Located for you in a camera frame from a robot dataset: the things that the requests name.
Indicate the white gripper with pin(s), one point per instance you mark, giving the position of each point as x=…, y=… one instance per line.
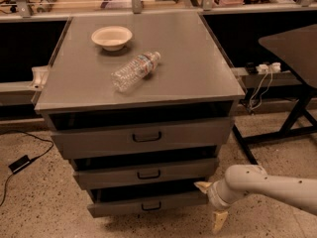
x=213, y=194

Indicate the grey bottom drawer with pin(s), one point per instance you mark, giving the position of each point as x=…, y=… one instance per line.
x=147, y=204

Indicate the grey drawer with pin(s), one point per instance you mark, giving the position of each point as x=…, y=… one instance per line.
x=101, y=142
x=147, y=204
x=134, y=175

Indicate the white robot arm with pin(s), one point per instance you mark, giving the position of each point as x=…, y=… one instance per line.
x=240, y=181

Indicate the grey middle drawer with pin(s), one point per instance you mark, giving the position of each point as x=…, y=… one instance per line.
x=134, y=175

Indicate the grey drawer cabinet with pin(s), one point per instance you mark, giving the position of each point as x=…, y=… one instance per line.
x=139, y=99

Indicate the grey top drawer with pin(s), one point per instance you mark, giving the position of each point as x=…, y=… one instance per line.
x=101, y=142

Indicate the white power strip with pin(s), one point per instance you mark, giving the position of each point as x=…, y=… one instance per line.
x=269, y=68

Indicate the clear plastic water bottle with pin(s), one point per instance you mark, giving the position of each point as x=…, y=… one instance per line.
x=135, y=70

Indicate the black side table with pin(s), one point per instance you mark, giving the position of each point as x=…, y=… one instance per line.
x=298, y=49

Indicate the black power adapter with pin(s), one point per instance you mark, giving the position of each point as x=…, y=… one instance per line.
x=19, y=164

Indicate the white paper bowl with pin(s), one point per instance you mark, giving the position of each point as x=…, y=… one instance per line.
x=112, y=38

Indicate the white bracket on rail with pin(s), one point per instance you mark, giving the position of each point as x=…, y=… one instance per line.
x=40, y=76

